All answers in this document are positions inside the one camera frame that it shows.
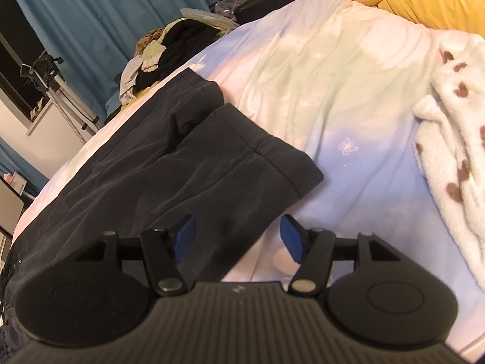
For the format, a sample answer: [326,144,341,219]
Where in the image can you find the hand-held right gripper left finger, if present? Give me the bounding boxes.
[74,214,198,297]

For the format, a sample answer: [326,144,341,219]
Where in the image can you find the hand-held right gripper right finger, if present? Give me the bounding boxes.
[279,214,401,296]

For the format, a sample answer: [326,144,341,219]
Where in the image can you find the black pants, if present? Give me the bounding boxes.
[0,66,325,355]

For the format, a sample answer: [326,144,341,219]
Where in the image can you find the pile of clothes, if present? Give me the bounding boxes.
[119,19,228,105]

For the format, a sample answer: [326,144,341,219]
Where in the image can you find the pastel bed blanket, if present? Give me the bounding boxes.
[11,0,485,362]

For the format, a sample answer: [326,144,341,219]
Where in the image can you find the blue cloth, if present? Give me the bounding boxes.
[104,94,126,116]

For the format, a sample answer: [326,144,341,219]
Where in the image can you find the narrow blue curtain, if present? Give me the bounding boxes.
[0,136,51,198]

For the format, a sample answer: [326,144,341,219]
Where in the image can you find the white spotted fleece blanket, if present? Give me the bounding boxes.
[412,35,485,287]

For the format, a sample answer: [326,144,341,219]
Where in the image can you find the garment steamer stand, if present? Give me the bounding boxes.
[20,55,104,143]

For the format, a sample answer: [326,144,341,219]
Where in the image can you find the beige cloth on sill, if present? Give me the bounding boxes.
[29,98,47,121]

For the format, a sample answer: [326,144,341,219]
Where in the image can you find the dark window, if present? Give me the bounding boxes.
[0,32,52,124]

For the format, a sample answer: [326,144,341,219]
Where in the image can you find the wide blue curtain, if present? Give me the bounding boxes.
[0,0,237,116]

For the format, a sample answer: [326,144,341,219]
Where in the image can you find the clear plastic bag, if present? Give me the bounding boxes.
[214,0,263,21]

